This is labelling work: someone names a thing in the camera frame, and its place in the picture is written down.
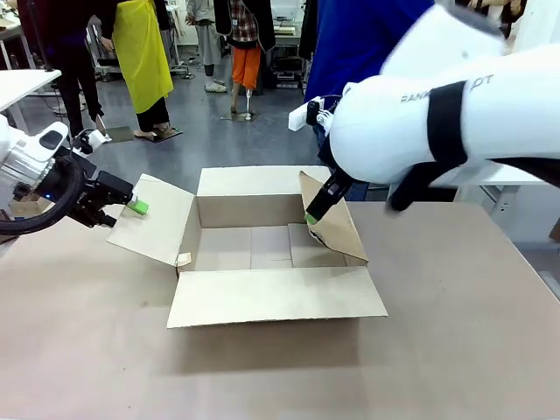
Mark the person in blue jacket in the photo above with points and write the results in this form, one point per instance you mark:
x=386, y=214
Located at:
x=350, y=44

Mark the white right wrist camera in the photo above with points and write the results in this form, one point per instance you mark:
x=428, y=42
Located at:
x=299, y=117

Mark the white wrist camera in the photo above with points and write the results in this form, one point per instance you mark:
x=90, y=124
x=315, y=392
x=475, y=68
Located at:
x=299, y=117
x=93, y=139

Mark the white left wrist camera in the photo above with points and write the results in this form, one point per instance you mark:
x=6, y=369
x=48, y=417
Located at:
x=93, y=139

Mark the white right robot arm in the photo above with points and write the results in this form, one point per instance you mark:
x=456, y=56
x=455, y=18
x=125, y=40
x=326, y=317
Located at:
x=394, y=131

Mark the white table with grey legs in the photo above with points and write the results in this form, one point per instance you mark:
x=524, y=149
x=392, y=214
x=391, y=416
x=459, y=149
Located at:
x=22, y=85

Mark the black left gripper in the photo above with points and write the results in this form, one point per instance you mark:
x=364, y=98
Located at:
x=111, y=188

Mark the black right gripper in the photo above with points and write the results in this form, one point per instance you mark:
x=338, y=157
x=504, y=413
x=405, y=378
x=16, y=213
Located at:
x=328, y=162

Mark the person in orange shorts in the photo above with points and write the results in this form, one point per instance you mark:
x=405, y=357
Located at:
x=247, y=61

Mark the green floor mat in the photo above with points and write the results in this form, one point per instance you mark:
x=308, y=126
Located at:
x=119, y=134

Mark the brown cardboard box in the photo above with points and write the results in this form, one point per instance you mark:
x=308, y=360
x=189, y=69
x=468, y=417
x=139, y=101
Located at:
x=275, y=289

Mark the person in grey clothes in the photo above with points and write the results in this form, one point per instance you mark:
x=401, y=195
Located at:
x=209, y=39

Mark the person in yellow apron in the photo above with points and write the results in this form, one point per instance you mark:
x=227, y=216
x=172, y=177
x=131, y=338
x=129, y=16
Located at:
x=142, y=52

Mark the large white table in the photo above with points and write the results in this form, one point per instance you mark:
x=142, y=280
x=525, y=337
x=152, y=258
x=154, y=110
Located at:
x=516, y=177

